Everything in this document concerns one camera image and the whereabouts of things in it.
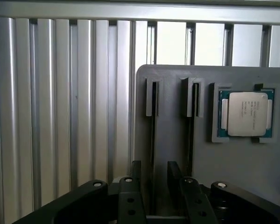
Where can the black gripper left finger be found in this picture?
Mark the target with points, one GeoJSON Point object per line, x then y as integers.
{"type": "Point", "coordinates": [130, 186]}

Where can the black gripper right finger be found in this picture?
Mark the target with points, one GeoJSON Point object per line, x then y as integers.
{"type": "Point", "coordinates": [196, 196]}

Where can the aluminium slat table frame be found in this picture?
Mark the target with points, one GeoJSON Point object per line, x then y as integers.
{"type": "Point", "coordinates": [60, 93]}

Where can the grey plastic parts rack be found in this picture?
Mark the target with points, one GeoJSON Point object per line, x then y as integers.
{"type": "Point", "coordinates": [235, 168]}

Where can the silver CPU on green board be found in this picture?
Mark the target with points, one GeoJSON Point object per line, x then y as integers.
{"type": "Point", "coordinates": [247, 114]}

